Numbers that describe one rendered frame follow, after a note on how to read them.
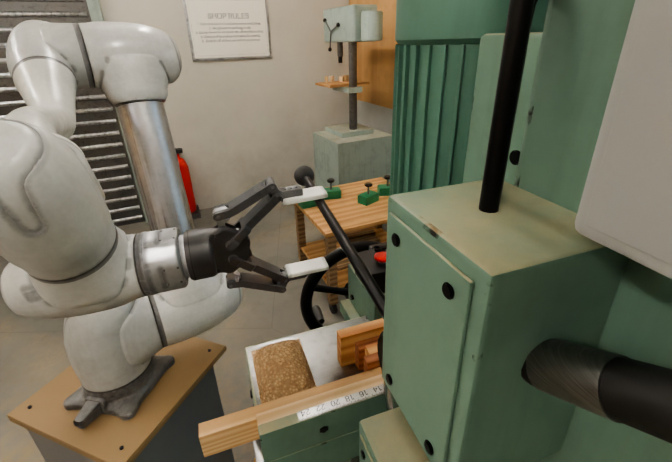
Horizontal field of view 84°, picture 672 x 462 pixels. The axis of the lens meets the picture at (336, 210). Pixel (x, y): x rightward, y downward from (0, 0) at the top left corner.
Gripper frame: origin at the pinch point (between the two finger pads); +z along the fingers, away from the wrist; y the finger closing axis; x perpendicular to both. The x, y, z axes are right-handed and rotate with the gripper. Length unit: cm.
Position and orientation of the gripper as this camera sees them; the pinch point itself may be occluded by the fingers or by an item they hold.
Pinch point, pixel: (319, 230)
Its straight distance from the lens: 60.3
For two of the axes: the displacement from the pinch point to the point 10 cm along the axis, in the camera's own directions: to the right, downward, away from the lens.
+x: -3.3, -4.7, 8.2
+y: 0.0, -8.7, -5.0
